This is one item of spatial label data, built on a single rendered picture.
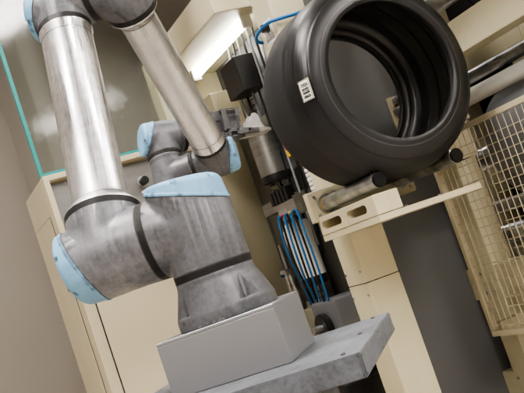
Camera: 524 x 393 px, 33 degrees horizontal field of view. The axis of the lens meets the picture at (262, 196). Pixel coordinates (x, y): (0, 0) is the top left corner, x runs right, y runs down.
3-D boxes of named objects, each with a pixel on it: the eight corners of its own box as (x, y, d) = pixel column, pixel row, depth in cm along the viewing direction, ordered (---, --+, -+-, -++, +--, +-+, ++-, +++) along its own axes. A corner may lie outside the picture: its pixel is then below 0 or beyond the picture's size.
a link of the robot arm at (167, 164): (195, 183, 227) (182, 140, 231) (154, 199, 229) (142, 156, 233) (206, 192, 236) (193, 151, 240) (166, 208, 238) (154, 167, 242)
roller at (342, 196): (316, 200, 282) (328, 194, 284) (323, 213, 282) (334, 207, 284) (369, 175, 250) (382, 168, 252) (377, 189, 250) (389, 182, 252)
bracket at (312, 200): (312, 224, 282) (302, 195, 283) (412, 192, 299) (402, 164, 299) (316, 222, 279) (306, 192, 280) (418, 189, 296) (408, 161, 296)
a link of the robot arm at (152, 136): (140, 166, 238) (131, 133, 241) (184, 160, 243) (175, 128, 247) (147, 150, 230) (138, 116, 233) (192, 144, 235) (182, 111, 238)
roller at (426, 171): (389, 177, 293) (399, 171, 295) (394, 189, 293) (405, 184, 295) (448, 150, 262) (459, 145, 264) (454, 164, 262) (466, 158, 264)
